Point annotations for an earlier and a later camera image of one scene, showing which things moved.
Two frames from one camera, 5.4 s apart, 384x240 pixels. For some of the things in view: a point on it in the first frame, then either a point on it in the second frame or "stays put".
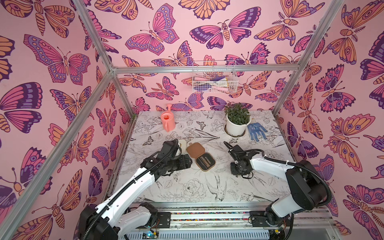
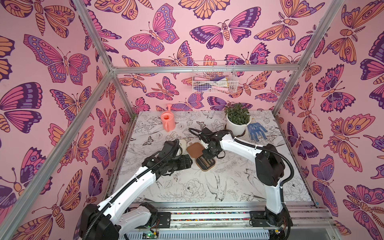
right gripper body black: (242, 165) -> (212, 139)
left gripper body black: (177, 163) stays put
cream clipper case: (182, 144) stays put
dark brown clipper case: (204, 161) stays put
